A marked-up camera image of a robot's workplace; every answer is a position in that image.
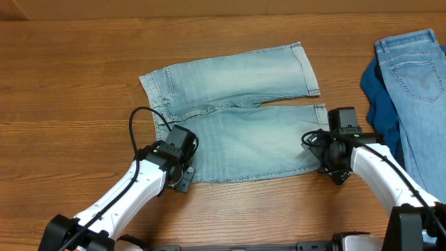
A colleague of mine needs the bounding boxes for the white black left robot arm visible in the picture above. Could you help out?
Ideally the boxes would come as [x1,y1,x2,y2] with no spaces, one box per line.
[38,139,197,251]

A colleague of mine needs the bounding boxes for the dark blue garment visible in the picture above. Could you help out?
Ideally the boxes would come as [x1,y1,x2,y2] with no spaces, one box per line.
[360,56,405,169]

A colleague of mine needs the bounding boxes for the light blue denim shorts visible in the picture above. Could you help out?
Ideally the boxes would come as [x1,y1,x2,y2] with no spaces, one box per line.
[139,43,328,183]

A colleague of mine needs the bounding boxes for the medium blue denim jeans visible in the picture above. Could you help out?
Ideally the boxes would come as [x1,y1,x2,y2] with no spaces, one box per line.
[375,29,445,202]

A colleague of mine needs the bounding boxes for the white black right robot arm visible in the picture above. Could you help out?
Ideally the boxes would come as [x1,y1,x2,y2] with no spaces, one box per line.
[298,129,445,251]

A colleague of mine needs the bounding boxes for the brown cardboard box wall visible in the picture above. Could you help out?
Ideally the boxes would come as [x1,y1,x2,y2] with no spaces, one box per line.
[1,0,445,21]

